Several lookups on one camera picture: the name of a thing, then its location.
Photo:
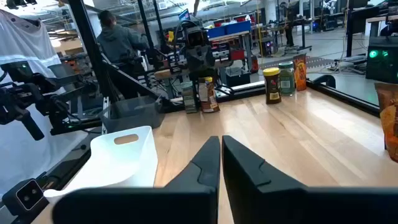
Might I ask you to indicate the yellow-lid brown spice jar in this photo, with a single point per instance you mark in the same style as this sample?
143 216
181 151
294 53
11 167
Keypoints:
272 88
209 98

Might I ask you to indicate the orange spice pouch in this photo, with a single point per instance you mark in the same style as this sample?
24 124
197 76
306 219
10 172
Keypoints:
390 124
300 73

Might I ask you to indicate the black metal frame post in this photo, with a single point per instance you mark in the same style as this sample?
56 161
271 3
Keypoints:
149 31
90 46

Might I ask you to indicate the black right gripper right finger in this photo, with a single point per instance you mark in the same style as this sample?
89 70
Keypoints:
264 199

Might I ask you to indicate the black storage crate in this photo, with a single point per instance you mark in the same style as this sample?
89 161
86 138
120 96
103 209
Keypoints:
237 77

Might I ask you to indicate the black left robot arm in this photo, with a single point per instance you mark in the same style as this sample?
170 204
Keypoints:
199 74

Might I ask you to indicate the white hanging cloth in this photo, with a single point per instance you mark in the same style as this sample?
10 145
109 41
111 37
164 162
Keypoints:
21 40

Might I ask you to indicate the green-lid herb spice jar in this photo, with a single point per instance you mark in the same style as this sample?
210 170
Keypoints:
286 81
189 101

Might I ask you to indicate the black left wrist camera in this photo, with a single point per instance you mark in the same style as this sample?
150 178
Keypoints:
194 37

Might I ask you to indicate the translucent grey plastic bin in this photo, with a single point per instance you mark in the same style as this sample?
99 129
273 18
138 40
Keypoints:
133 115

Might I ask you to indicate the cluttered wooden workbench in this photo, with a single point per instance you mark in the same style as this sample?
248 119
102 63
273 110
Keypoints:
164 74

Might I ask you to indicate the laptop with blue screen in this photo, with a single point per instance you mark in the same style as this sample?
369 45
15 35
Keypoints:
184 15

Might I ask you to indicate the black computer with green lights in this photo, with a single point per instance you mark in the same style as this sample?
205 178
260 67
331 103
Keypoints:
384 67

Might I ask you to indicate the person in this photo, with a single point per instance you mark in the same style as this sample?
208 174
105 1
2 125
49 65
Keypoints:
289 28
119 43

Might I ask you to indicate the black table-level camera box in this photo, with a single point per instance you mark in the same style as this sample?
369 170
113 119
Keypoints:
26 196

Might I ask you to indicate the red parts box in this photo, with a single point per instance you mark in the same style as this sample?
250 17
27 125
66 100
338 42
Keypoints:
237 54

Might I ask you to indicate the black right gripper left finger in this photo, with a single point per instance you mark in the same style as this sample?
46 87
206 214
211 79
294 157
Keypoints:
186 199

